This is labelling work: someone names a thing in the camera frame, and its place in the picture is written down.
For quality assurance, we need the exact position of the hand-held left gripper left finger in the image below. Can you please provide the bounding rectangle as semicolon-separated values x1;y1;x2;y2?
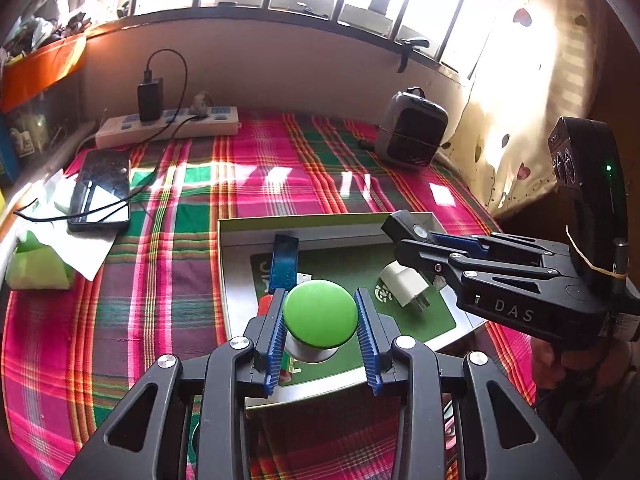
60;287;288;480

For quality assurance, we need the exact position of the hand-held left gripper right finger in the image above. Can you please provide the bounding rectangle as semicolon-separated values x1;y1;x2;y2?
354;287;583;480

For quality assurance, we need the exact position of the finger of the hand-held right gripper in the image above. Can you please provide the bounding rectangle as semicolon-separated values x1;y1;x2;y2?
395;240;558;291
381;211;571;261

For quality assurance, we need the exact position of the white charger plug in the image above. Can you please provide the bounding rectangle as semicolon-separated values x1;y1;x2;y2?
377;262;431;313

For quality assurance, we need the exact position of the green-capped white spool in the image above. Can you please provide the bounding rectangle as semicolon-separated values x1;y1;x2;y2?
281;280;360;363

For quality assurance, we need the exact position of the green cardboard box tray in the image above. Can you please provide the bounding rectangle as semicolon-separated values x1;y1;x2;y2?
216;211;493;411

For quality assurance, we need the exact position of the blue plastic case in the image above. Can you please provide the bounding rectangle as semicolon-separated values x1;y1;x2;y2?
268;234;300;295

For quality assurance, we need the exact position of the person's right hand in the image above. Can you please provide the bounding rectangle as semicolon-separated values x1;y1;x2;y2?
530;335;608;391

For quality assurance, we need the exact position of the dark green printed card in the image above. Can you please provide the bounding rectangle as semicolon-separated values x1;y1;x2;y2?
250;245;458;386

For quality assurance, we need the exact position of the small grey heater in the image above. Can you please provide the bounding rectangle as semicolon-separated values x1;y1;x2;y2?
375;87;448;168

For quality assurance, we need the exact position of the plaid blanket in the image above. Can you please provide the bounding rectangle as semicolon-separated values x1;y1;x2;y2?
2;107;538;480

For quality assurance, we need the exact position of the cream curtain with hearts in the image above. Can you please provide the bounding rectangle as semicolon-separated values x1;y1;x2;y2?
465;0;606;216

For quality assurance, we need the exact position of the white paper sheet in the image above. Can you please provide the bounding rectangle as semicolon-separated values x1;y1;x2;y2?
15;170;132;281

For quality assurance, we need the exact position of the white power strip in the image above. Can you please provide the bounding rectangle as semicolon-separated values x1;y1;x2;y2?
95;105;240;150

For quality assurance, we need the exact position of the black smartphone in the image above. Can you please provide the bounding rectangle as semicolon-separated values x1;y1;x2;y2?
67;150;132;233

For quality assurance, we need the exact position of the green tissue pack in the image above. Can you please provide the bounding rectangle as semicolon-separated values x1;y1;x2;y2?
6;230;76;291

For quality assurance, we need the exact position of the black charger adapter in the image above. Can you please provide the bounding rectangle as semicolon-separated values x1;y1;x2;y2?
138;80;165;123

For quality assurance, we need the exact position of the blue box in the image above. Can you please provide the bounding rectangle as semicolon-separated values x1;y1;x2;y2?
0;115;21;183

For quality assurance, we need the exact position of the orange planter box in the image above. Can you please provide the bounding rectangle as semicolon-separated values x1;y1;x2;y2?
0;35;87;113

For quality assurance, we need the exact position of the orange shelf with items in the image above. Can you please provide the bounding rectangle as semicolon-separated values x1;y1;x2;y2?
0;15;92;61

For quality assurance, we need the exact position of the black strap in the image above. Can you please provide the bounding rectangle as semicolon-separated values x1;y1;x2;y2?
397;39;430;74

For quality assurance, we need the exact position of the black charging cable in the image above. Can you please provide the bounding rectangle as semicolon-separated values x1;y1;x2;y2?
14;50;198;223

